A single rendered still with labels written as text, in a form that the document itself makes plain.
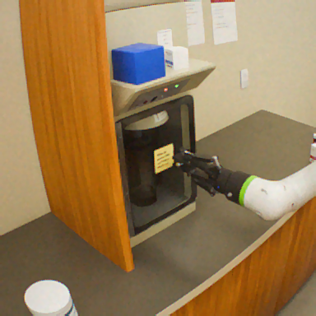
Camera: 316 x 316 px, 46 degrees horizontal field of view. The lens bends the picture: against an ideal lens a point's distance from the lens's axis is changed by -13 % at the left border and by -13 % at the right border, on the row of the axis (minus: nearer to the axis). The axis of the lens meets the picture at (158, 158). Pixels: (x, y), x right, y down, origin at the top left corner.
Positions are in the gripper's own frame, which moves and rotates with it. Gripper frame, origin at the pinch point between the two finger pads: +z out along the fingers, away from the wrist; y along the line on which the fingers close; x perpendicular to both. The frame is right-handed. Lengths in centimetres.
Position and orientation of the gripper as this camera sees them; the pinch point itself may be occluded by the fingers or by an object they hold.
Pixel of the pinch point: (183, 162)
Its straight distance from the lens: 129.9
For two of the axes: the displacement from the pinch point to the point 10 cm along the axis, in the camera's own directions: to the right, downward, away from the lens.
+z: -6.7, -3.0, 6.8
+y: -0.7, -8.8, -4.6
